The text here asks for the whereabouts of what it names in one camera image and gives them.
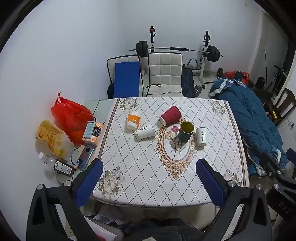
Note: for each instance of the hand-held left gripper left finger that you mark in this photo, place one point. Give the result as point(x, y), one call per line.
point(89, 183)

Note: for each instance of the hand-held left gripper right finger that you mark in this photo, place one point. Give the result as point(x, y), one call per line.
point(210, 183)

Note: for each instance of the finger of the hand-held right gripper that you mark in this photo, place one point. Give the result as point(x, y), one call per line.
point(272, 165)
point(291, 154)

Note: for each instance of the white printed paper cup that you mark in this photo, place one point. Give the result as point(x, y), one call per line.
point(201, 138)
point(145, 132)

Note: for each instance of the dark green cup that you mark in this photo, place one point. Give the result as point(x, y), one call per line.
point(185, 136)

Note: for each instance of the red ribbed paper cup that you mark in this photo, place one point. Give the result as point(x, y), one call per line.
point(170, 115)

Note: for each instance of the orange patterned box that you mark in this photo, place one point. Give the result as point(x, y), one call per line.
point(91, 141)

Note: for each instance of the clear plastic bottle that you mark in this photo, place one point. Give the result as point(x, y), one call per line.
point(47, 160)

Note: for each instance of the white plastic bag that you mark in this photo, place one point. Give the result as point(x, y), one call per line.
point(104, 231)

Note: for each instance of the floral diamond pattern tablecloth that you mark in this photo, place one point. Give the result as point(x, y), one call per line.
point(138, 166)

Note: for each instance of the brown wooden chair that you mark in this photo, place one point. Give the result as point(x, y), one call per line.
point(286, 102)

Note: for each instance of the dark small box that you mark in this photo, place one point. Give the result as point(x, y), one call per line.
point(97, 131)

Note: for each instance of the pale blue small box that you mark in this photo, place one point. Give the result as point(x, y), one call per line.
point(89, 129)

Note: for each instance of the blue quilted blanket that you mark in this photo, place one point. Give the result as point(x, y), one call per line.
point(249, 111)

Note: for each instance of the clear bag of chips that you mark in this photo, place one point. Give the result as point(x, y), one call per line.
point(49, 135)

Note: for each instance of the person's dark pants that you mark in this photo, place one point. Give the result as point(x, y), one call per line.
point(161, 229)

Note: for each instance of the red plastic bag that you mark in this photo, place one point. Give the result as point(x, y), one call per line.
point(69, 115)

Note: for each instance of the black metal stand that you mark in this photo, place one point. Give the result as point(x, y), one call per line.
point(276, 76)

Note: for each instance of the metal dumbbell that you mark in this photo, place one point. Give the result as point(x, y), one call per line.
point(200, 89)

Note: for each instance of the red cloth bag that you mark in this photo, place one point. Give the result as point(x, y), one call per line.
point(231, 74)

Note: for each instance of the dark blue bench pad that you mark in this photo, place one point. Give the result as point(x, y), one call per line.
point(187, 81)

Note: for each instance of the blue foam mat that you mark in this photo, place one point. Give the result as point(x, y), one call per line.
point(127, 78)

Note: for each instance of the white quilted chair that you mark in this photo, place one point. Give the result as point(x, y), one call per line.
point(164, 69)
point(122, 59)

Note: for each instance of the barbell on rack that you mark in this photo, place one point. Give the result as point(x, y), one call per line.
point(204, 58)

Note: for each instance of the black barbell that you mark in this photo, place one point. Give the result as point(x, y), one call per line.
point(161, 48)

